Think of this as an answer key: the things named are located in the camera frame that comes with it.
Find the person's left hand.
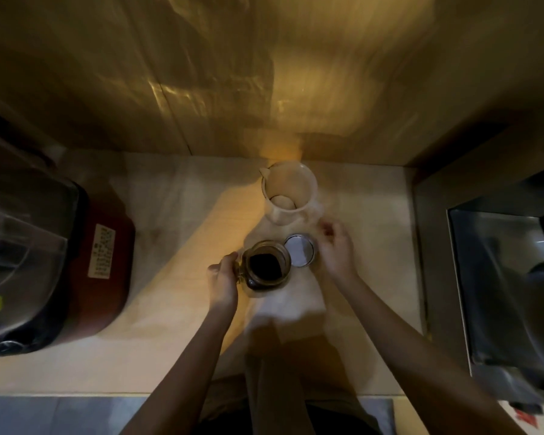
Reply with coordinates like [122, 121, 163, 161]
[207, 252, 241, 314]

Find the clear appliance lid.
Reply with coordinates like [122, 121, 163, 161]
[0, 176, 81, 345]

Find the beige clothing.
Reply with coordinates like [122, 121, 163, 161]
[199, 330, 387, 435]

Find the red packet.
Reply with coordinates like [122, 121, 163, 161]
[509, 404, 543, 429]

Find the person's left forearm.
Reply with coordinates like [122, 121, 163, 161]
[120, 307, 241, 435]

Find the person's right forearm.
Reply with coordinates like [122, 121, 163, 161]
[333, 272, 529, 435]

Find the steel sink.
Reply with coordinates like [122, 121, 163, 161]
[446, 169, 544, 406]

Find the white plastic pitcher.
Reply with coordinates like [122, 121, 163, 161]
[259, 160, 322, 226]

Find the glass jar with dark powder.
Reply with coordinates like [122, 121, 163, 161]
[236, 240, 293, 292]

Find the person's right hand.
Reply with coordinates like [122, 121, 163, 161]
[315, 220, 359, 286]

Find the round silver jar lid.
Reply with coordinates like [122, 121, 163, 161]
[283, 234, 316, 268]

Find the red kitchen appliance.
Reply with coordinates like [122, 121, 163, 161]
[0, 171, 137, 357]

